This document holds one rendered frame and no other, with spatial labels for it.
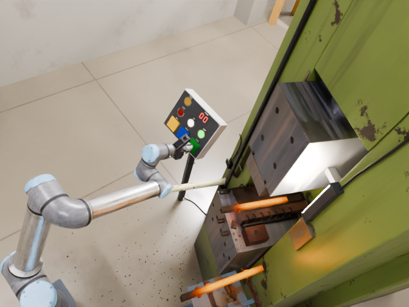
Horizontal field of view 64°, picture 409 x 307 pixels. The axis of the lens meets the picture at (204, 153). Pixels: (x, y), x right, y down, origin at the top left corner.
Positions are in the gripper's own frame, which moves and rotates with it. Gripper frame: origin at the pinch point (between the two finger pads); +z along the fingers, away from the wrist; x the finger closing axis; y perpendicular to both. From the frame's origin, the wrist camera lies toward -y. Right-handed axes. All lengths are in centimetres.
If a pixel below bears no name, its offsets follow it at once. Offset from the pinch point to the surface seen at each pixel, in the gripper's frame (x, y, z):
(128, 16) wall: -205, 9, 106
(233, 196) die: 39.3, 3.9, 2.3
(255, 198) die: 47.9, -1.9, 9.5
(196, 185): 10.0, 31.3, 21.9
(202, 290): 67, 27, -39
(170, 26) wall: -203, 4, 171
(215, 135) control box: 7.1, -13.9, 3.2
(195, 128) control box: -5.0, -8.5, 1.6
